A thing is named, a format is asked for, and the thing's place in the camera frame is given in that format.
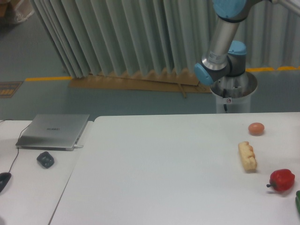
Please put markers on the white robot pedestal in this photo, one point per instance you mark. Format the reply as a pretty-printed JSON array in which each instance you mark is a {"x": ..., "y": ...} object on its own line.
[{"x": 233, "y": 94}]

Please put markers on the brown toy egg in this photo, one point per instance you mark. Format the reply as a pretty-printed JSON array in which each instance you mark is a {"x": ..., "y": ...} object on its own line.
[{"x": 256, "y": 128}]

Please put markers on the black computer mouse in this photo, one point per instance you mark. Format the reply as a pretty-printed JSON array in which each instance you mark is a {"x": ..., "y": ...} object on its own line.
[{"x": 4, "y": 179}]

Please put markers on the red toy bell pepper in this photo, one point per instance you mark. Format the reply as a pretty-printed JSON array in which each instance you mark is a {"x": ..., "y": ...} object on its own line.
[{"x": 281, "y": 180}]

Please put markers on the green toy pepper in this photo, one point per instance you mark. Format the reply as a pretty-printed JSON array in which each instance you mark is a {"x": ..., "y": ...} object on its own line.
[{"x": 297, "y": 201}]

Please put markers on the small black controller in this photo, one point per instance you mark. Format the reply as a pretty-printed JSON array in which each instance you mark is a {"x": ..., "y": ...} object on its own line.
[{"x": 46, "y": 159}]

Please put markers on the silver closed laptop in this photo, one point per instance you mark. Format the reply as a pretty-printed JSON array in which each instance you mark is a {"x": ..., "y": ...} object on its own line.
[{"x": 53, "y": 132}]

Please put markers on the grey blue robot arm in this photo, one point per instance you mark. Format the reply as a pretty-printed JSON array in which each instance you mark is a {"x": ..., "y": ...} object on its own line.
[{"x": 222, "y": 39}]

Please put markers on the white usb plug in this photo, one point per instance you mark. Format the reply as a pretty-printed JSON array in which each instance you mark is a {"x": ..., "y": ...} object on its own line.
[{"x": 78, "y": 146}]

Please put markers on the pale green folding curtain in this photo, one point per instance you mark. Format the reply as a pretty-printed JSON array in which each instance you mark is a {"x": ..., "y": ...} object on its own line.
[{"x": 129, "y": 36}]

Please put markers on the flat brown cardboard sheet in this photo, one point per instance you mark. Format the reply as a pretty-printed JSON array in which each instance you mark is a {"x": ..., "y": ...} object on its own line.
[{"x": 185, "y": 82}]

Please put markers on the toy bread loaf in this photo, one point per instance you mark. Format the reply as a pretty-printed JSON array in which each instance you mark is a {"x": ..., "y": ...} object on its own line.
[{"x": 247, "y": 157}]

